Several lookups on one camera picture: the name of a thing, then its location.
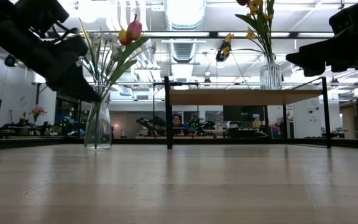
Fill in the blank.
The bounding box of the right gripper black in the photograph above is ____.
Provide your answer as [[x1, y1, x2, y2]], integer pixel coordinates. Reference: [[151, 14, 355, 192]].
[[286, 0, 358, 78]]

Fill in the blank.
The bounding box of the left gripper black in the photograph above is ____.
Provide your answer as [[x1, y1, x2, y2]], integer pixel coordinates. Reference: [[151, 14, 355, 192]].
[[0, 0, 102, 103]]

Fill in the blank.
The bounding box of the ribbed clear glass vase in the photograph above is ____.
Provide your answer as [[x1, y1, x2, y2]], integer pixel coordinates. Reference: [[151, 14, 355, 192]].
[[259, 53, 283, 91]]

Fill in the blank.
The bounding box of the smooth clear glass vase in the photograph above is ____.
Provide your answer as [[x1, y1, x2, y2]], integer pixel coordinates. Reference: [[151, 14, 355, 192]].
[[84, 84, 113, 151]]

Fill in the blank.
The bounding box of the yellow artificial flower bunch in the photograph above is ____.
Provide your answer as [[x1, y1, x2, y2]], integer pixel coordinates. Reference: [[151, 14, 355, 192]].
[[224, 0, 276, 63]]

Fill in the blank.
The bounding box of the pink artificial tulip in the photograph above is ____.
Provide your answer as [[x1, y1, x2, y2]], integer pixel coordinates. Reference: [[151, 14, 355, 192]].
[[104, 14, 150, 91]]

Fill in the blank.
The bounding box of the dark red artificial tulip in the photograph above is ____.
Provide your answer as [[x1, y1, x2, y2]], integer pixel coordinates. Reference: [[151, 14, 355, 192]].
[[235, 0, 275, 63]]

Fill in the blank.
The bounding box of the wooden shelf with black legs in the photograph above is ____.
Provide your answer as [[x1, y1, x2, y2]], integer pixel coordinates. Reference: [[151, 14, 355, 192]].
[[152, 76, 332, 150]]

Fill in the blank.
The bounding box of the background pink flower bouquet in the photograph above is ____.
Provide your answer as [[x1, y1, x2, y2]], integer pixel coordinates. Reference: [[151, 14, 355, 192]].
[[29, 106, 48, 126]]

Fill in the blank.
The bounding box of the person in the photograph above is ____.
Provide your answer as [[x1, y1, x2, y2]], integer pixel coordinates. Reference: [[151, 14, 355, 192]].
[[171, 114, 186, 136]]

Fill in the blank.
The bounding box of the black aluminium rig frame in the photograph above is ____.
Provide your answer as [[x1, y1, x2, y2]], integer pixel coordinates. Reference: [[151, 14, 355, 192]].
[[0, 30, 358, 152]]

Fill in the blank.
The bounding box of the black overhead camera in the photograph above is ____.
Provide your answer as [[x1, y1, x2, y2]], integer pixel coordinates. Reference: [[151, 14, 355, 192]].
[[215, 39, 232, 62]]

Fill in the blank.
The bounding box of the silver ventilation duct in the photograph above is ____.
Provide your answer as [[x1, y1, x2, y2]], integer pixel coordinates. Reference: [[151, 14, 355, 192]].
[[163, 0, 208, 63]]

